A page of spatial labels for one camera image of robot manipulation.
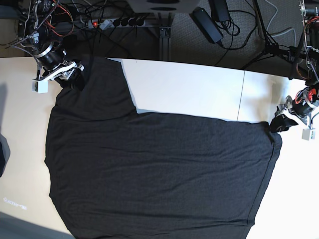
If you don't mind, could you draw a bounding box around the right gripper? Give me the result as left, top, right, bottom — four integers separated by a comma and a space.
35, 48, 85, 91

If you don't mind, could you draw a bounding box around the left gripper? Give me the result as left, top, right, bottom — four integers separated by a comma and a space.
270, 87, 319, 132

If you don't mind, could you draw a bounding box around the dark grey T-shirt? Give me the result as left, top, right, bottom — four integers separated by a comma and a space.
45, 55, 282, 239

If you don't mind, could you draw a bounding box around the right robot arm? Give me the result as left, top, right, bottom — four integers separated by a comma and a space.
10, 0, 85, 94

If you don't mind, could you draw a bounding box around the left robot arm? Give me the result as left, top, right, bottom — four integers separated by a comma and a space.
270, 0, 319, 139

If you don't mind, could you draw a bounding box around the black object at left edge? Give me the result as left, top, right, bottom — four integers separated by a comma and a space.
0, 135, 10, 177

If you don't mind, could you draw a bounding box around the black power adapter brick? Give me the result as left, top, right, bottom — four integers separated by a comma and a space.
191, 7, 223, 44

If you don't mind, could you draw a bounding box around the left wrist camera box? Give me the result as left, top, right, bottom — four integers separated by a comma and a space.
302, 128, 316, 141

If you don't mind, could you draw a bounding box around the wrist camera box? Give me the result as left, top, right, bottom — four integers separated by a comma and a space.
32, 81, 48, 94
302, 128, 316, 141

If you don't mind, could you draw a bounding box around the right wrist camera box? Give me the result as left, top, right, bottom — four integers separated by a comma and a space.
32, 81, 48, 94

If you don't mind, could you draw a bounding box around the power strip with red switch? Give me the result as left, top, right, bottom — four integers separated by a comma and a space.
86, 17, 147, 30

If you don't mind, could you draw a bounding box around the aluminium frame post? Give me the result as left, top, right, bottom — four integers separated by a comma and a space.
157, 12, 173, 61

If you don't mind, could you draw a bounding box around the grey base plate at top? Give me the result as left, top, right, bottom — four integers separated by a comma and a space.
127, 0, 199, 13

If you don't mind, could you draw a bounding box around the grey cable on floor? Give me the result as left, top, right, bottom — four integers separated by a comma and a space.
264, 0, 307, 63

